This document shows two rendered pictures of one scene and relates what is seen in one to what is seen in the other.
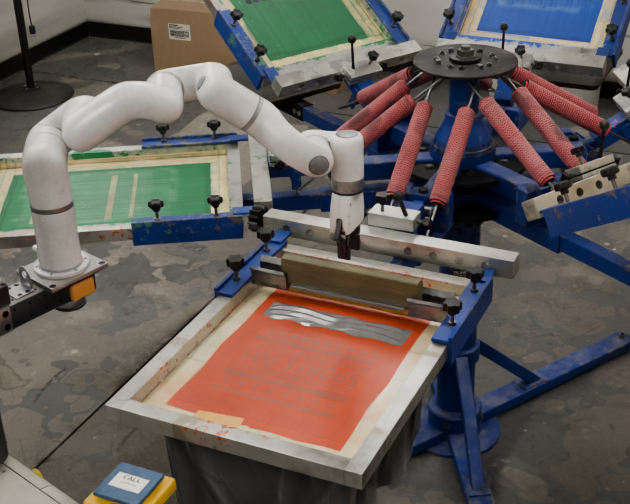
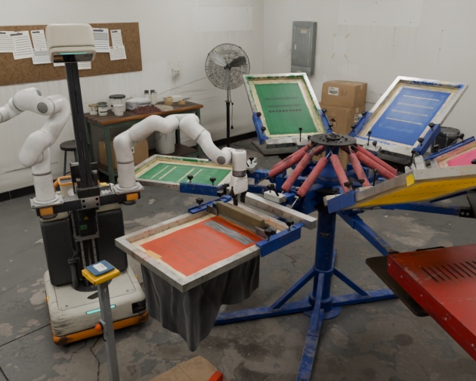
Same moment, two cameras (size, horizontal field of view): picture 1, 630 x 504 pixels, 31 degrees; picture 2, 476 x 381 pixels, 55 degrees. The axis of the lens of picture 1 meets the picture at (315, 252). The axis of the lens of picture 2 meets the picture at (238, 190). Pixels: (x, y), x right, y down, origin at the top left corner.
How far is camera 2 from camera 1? 96 cm
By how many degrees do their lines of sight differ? 20
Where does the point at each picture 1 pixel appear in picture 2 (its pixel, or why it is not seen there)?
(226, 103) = (187, 128)
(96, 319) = not seen: hidden behind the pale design
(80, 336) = not seen: hidden behind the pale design
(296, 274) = (221, 209)
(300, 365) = (200, 243)
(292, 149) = (210, 151)
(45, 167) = (119, 144)
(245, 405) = (167, 252)
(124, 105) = (149, 123)
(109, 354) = not seen: hidden behind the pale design
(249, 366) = (181, 240)
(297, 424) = (180, 263)
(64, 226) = (126, 169)
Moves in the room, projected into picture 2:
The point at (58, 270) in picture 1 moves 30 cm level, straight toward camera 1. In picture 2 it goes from (123, 187) to (103, 209)
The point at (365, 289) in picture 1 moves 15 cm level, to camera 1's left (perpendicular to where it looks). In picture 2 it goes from (243, 220) to (217, 216)
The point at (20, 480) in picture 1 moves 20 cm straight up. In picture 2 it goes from (127, 277) to (125, 253)
